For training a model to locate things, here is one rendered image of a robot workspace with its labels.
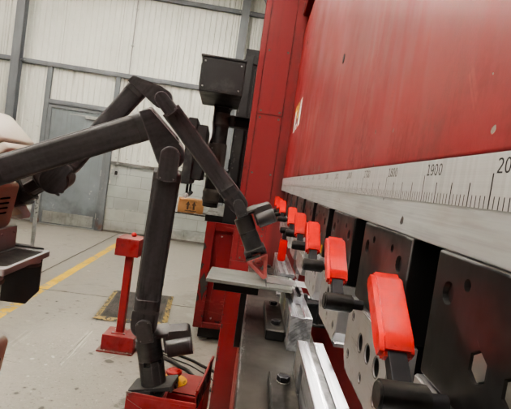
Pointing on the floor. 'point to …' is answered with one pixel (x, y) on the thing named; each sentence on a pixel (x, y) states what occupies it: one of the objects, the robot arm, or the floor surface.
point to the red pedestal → (125, 338)
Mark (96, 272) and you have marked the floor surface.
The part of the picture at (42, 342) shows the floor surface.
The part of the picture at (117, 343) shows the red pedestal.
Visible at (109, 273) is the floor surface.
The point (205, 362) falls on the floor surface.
